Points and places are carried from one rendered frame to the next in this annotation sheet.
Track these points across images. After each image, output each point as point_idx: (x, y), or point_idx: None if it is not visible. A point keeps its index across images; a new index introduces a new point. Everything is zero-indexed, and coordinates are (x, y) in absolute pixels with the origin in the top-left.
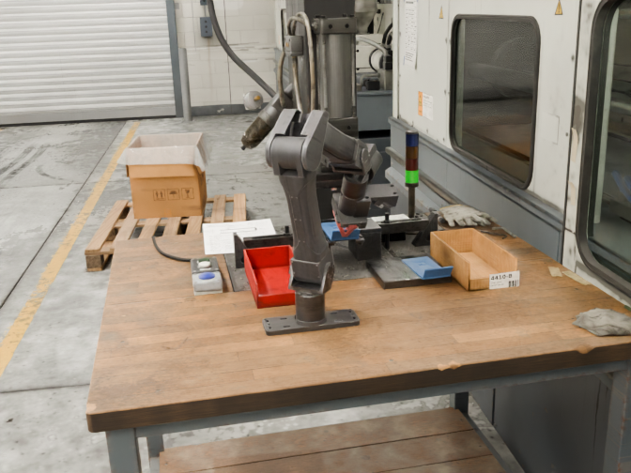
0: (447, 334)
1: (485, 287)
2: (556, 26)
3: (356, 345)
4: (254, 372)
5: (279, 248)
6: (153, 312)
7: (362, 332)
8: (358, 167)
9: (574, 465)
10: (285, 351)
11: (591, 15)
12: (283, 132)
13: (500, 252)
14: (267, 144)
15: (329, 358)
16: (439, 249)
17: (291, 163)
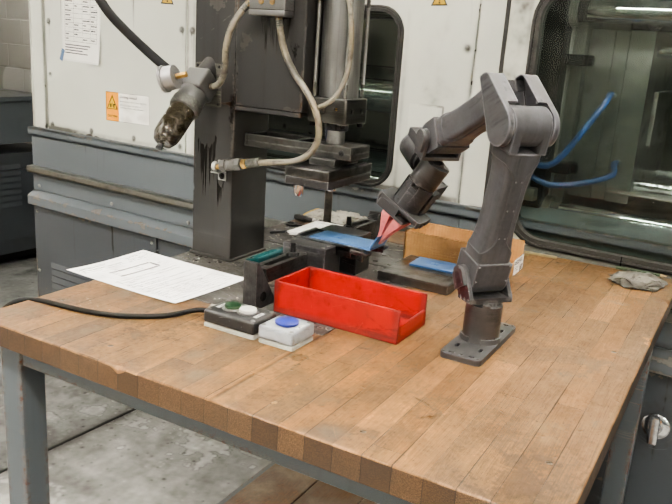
0: (586, 318)
1: (511, 274)
2: (434, 17)
3: (562, 349)
4: (565, 404)
5: (303, 272)
6: (301, 386)
7: (535, 336)
8: (462, 151)
9: None
10: (532, 375)
11: (528, 5)
12: (516, 100)
13: None
14: (510, 115)
15: (575, 367)
16: (431, 246)
17: (537, 138)
